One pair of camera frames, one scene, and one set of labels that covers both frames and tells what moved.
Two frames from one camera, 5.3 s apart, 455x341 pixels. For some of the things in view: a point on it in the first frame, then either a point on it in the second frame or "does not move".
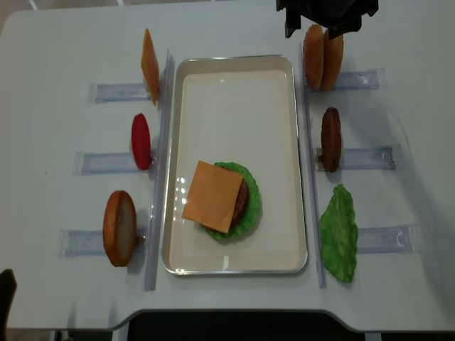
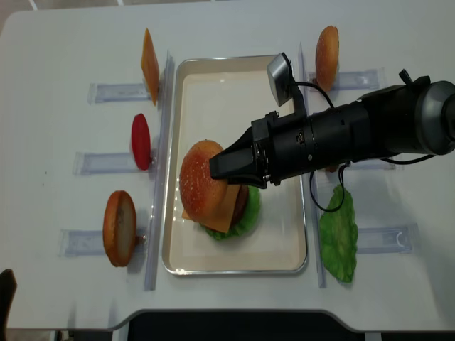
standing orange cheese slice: (149, 65) does not move
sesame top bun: (333, 58) to (202, 196)
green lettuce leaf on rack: (338, 235) does not move
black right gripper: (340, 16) to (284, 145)
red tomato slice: (141, 141) does not move
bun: (313, 56) to (327, 58)
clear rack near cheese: (104, 92) does not move
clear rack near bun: (73, 243) does not move
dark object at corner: (8, 288) does not move
